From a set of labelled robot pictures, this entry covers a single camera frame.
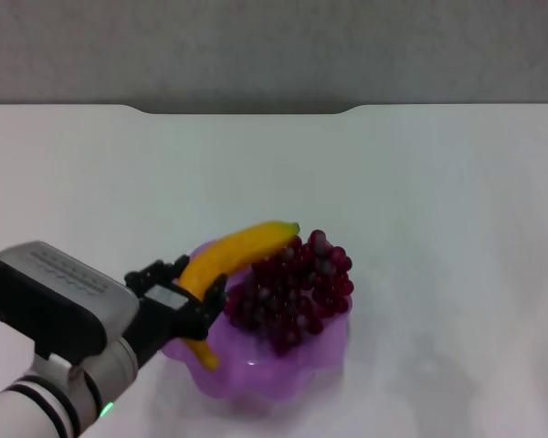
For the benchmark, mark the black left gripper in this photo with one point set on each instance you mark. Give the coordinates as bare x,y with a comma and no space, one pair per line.
160,324

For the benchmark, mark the yellow banana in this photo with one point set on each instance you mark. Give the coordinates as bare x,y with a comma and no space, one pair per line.
237,255

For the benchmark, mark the red grape bunch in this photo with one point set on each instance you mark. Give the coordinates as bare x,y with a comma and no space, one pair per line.
301,283

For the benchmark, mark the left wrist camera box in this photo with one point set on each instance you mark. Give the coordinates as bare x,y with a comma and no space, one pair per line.
55,296

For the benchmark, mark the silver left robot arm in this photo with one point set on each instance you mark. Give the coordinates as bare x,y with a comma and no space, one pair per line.
36,406

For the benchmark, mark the purple wavy plastic bowl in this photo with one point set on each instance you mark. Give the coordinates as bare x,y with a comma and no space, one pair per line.
274,369

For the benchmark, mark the grey partition panel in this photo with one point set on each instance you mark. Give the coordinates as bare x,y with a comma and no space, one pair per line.
256,45

